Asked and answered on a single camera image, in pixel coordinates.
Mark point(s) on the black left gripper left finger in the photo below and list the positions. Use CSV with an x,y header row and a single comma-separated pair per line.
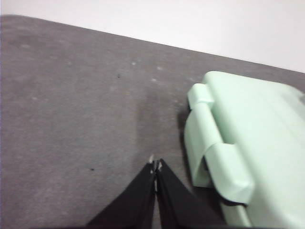
x,y
133,202

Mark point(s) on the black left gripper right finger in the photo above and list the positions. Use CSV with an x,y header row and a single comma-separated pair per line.
x,y
181,205

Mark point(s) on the mint green breakfast machine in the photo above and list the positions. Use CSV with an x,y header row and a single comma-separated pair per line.
x,y
250,119

